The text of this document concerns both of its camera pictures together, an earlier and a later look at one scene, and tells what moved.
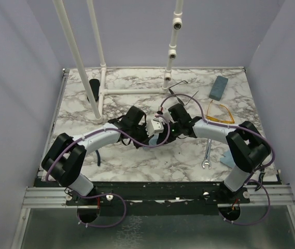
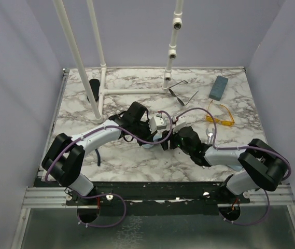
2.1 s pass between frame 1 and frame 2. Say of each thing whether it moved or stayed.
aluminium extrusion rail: stayed
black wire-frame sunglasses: stayed
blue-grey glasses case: stayed
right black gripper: moved
